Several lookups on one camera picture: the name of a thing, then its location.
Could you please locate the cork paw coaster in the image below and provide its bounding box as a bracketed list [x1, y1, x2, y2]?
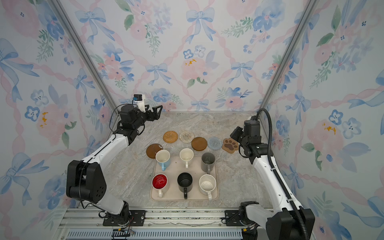
[222, 138, 239, 154]

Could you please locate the grey mug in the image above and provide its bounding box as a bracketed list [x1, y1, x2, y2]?
[201, 153, 216, 175]

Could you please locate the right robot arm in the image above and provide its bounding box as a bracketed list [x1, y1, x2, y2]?
[231, 119, 315, 240]

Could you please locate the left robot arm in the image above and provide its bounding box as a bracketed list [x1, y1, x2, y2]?
[66, 102, 163, 226]

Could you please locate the blue woven coaster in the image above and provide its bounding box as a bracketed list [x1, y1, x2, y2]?
[207, 137, 223, 151]

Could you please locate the woven rattan coaster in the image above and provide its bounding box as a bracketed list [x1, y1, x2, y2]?
[163, 131, 179, 144]

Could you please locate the dark brown round coaster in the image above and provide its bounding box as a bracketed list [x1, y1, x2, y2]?
[146, 144, 163, 159]

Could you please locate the multicolour woven coaster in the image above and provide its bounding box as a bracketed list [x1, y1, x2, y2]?
[179, 131, 195, 144]

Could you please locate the brown wooden round coaster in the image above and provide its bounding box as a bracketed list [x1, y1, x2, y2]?
[191, 137, 208, 151]

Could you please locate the blue mug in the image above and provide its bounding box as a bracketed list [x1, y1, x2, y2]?
[156, 150, 171, 171]

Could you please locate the cream white mug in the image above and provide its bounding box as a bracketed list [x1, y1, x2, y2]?
[180, 148, 194, 169]

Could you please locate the beige tray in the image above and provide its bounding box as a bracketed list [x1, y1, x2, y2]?
[150, 156, 209, 202]

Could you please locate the white speckled mug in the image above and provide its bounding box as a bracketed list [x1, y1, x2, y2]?
[199, 174, 217, 201]

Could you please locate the red inside mug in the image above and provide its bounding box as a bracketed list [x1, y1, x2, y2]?
[152, 174, 170, 199]

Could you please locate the black mug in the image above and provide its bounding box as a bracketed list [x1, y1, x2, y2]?
[177, 173, 193, 200]

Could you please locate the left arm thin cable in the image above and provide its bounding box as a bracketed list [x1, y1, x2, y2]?
[108, 103, 136, 133]

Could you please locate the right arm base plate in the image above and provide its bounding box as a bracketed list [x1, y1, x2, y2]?
[222, 210, 247, 227]

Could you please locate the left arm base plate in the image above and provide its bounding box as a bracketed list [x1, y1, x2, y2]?
[103, 210, 147, 227]

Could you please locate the aluminium rail frame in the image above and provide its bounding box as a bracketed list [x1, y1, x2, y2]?
[53, 207, 268, 240]

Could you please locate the left corner aluminium post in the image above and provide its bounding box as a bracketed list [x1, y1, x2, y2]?
[48, 0, 117, 109]

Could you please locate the corner aluminium post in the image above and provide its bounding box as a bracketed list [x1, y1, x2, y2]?
[258, 0, 318, 113]
[48, 0, 117, 109]

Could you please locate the right corner aluminium post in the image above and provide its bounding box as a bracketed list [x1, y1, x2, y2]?
[258, 0, 318, 113]

